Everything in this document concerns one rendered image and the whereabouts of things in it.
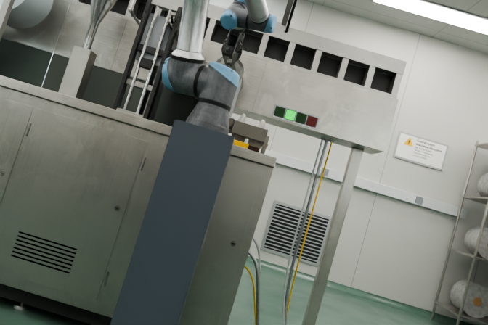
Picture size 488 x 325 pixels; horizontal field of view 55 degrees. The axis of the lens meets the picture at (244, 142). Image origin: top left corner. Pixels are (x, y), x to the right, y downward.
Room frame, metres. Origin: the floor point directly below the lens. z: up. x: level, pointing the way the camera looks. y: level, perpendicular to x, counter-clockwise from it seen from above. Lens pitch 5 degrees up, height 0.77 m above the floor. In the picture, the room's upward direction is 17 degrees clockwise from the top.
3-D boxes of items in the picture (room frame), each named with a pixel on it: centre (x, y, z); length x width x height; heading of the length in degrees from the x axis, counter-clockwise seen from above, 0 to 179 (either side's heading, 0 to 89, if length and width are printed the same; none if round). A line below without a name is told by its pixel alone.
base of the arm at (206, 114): (1.60, 0.13, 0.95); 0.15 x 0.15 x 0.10
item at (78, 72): (2.31, 0.89, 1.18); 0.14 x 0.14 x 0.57
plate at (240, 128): (2.34, -0.01, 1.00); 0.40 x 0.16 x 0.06; 179
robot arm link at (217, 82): (1.60, 0.14, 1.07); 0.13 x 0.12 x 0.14; 73
